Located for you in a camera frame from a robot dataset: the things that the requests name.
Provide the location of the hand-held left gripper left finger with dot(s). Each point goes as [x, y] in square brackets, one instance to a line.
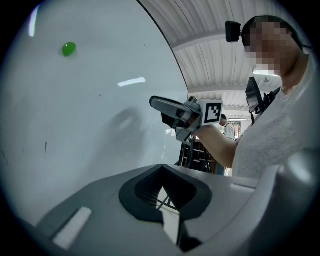
[100, 220]

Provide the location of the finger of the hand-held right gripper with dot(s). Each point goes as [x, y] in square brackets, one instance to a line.
[166, 105]
[168, 120]

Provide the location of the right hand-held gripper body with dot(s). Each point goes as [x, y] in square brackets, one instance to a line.
[211, 112]

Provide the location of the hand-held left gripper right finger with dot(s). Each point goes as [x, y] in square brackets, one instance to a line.
[217, 197]

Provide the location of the white whiteboard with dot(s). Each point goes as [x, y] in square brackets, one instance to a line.
[87, 117]

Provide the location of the green round magnet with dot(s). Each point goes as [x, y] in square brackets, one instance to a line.
[69, 48]

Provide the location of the person's right forearm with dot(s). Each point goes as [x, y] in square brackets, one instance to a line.
[217, 147]

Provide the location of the black tripod stand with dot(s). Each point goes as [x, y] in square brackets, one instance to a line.
[186, 155]

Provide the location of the brown wooden shelf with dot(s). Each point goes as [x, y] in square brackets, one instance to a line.
[198, 152]

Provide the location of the black chest-mounted device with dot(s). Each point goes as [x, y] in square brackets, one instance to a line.
[253, 95]

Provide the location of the person's grey t-shirt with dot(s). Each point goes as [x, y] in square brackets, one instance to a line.
[275, 135]

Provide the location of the person's head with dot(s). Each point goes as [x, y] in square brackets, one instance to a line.
[272, 42]

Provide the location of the black head-worn camera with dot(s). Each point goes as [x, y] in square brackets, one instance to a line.
[233, 31]

